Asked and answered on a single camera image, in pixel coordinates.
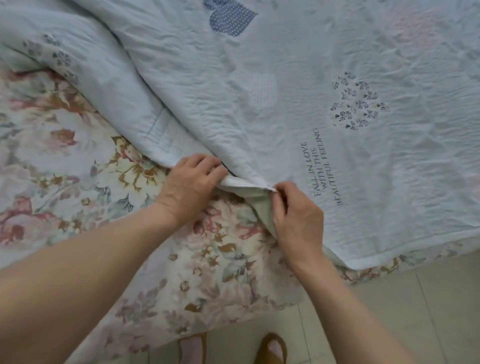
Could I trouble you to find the person's right hand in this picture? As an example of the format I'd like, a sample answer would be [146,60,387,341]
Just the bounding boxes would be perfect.
[271,181,326,277]

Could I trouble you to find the person's left hand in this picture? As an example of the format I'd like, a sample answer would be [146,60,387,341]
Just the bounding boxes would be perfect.
[154,153,230,227]

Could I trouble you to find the bed with floral sheet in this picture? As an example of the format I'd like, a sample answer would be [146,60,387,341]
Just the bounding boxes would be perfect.
[0,67,480,364]

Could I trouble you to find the light blue quilt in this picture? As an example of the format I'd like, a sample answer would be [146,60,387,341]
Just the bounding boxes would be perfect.
[0,0,480,272]

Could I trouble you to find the person's right forearm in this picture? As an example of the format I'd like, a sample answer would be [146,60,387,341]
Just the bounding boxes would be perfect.
[294,254,413,364]

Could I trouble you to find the person's left forearm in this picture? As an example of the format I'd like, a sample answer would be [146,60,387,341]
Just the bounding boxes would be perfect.
[0,204,179,364]

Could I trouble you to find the person's right foot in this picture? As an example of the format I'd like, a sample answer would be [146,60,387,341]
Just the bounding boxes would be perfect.
[269,336,285,359]

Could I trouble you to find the person's foot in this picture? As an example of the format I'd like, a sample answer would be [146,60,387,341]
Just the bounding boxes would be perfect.
[269,336,285,359]
[183,335,203,364]

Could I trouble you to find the person's right brown sandal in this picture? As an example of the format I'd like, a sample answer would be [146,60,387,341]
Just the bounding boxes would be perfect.
[254,332,289,364]

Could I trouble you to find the person's left foot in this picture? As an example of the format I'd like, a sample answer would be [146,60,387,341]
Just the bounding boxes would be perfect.
[183,335,203,364]

